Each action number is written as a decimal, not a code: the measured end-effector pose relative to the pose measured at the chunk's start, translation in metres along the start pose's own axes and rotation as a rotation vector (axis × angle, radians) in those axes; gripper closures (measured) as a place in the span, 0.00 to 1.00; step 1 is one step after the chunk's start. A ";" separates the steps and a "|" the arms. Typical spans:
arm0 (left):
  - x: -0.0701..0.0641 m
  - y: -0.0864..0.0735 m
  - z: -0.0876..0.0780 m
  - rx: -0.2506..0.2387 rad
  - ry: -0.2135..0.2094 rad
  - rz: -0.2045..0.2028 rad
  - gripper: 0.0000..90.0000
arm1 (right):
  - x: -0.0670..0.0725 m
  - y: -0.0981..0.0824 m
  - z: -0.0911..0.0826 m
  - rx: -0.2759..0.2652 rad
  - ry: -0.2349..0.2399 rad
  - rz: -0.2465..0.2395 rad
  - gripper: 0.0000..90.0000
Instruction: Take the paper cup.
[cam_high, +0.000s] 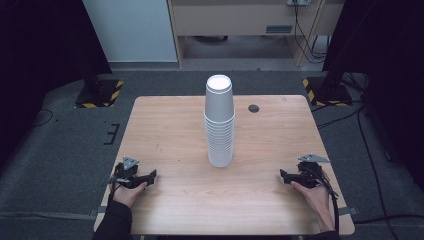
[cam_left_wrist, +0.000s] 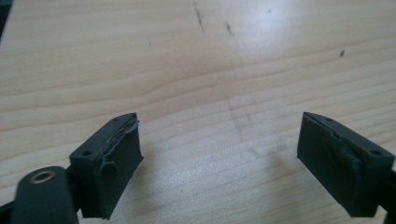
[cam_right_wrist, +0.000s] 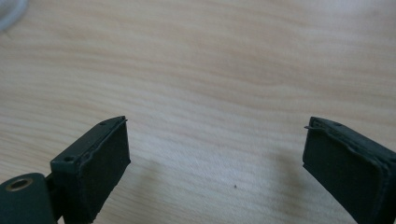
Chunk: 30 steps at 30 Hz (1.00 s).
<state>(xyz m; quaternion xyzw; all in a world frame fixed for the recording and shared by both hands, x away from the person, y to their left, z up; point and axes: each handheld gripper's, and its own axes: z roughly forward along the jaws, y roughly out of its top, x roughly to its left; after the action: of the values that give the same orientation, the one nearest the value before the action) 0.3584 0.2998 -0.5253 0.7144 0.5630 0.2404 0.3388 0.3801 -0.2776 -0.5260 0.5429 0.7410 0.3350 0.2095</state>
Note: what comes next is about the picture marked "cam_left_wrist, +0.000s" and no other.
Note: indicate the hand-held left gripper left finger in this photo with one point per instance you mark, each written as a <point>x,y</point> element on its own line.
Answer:
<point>106,168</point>

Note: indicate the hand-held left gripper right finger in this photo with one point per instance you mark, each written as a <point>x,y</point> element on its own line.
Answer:
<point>330,161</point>

